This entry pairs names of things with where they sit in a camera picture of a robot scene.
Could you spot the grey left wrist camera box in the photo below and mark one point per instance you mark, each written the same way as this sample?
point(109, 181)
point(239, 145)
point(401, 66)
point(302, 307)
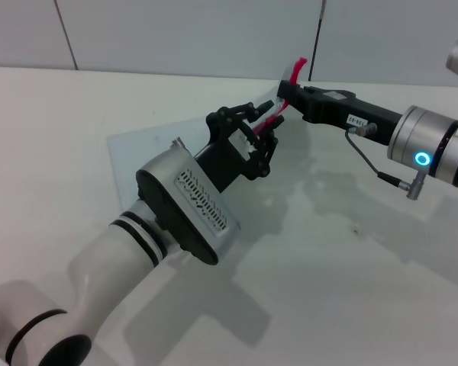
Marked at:
point(191, 206)

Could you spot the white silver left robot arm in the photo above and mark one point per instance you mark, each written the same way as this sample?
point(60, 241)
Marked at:
point(99, 274)

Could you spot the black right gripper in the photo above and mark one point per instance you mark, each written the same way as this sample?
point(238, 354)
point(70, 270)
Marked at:
point(339, 108)

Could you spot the clear document bag red zipper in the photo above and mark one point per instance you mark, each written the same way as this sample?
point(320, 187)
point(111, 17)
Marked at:
point(152, 152)

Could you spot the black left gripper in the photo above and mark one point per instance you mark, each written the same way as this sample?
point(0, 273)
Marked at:
point(225, 160)

